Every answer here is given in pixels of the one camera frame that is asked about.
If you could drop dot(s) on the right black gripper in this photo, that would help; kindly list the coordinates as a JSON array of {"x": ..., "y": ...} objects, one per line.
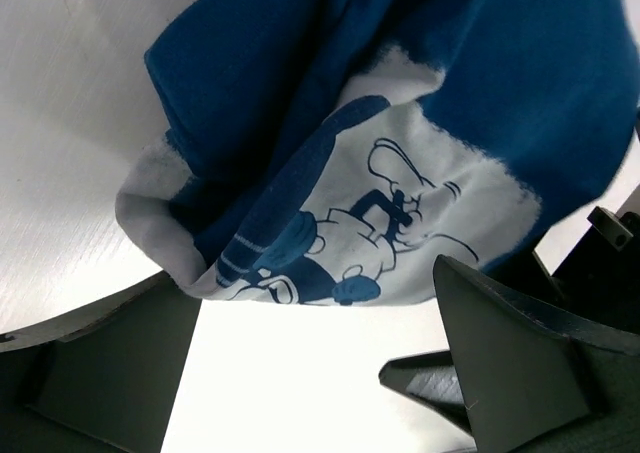
[{"x": 588, "y": 263}]

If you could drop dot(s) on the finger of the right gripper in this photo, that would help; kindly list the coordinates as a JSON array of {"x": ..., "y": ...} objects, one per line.
[{"x": 431, "y": 380}]

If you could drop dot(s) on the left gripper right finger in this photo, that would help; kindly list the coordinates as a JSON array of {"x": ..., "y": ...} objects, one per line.
[{"x": 535, "y": 377}]

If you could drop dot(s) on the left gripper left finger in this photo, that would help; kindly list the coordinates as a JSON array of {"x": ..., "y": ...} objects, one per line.
[{"x": 100, "y": 378}]

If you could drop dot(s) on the navy blue t-shirt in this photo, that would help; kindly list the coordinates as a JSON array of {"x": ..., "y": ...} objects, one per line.
[{"x": 326, "y": 152}]

